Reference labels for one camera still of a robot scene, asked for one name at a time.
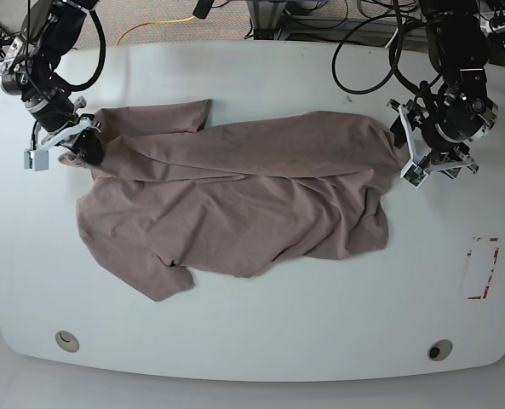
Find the yellow floor cable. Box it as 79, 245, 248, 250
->
116, 15, 198, 46

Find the mauve T-shirt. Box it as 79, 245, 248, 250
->
76, 100, 409, 302

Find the image-left white wrist camera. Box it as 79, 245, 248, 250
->
24, 116, 98, 171

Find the right table cable grommet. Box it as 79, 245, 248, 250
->
427, 339, 453, 361

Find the red tape rectangle marker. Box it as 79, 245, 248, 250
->
461, 237, 501, 300

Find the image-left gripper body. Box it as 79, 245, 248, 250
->
25, 95, 97, 149

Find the table cable grommet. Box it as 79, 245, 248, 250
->
427, 339, 453, 361
55, 331, 80, 353

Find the left table cable grommet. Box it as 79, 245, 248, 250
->
55, 331, 80, 353

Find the aluminium frame stand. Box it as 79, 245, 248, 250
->
245, 1, 290, 41

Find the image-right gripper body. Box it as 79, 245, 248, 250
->
414, 67, 498, 179

